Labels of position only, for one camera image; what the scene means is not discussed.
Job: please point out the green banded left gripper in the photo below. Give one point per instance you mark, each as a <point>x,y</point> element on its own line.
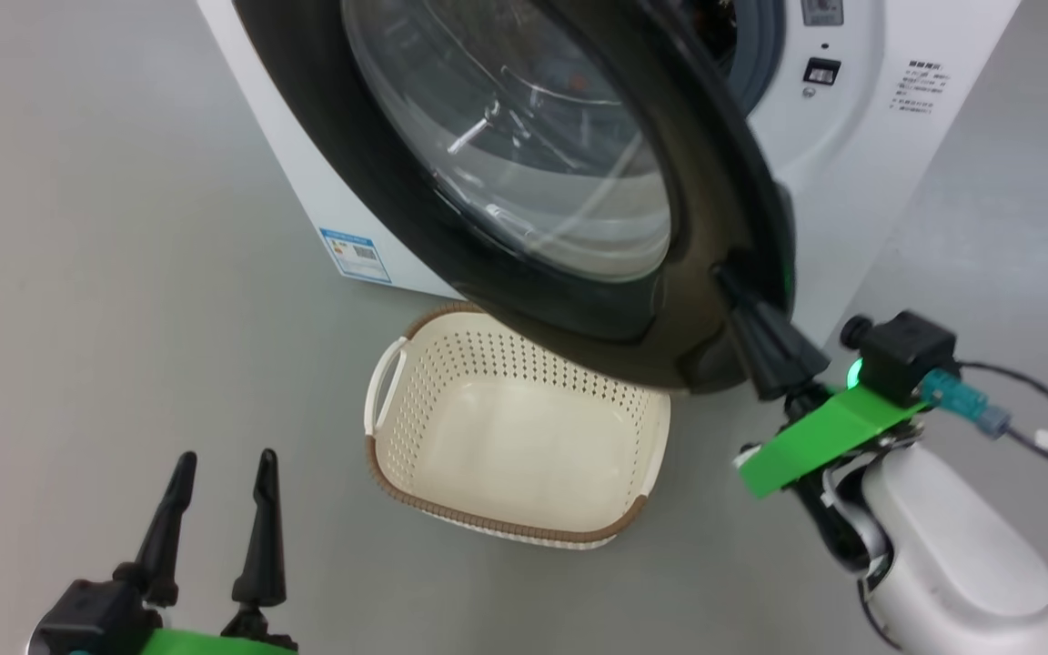
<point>215,644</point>

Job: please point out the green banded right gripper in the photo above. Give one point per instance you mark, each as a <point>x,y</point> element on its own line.
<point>824,441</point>

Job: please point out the round black glass washer door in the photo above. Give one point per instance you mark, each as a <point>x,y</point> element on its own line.
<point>488,136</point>

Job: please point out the white front-load washing machine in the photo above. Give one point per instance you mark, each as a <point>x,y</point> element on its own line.
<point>833,182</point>

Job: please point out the cream perforated laundry basket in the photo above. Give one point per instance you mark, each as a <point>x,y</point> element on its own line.
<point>524,455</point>

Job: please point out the blue energy label sticker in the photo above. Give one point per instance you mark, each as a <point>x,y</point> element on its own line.
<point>356,255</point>

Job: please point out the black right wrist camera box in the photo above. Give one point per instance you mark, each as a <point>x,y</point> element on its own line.
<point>906,355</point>

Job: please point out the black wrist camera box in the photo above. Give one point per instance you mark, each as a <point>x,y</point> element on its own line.
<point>906,355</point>
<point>92,619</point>

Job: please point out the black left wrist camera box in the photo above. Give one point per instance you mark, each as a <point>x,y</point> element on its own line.
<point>92,619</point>

